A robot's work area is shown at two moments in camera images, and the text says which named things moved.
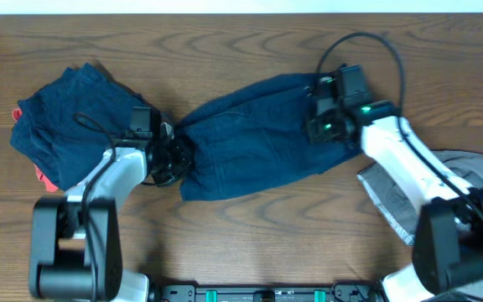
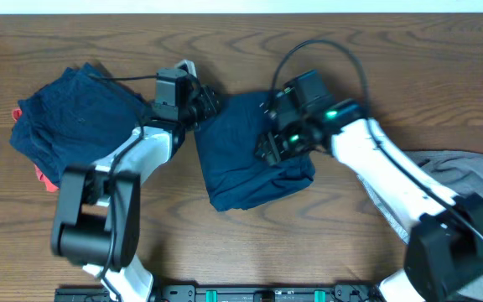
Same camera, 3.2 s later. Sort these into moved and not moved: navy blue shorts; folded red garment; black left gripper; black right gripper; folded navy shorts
Moved: black left gripper; black right gripper; navy blue shorts
Not moved: folded red garment; folded navy shorts
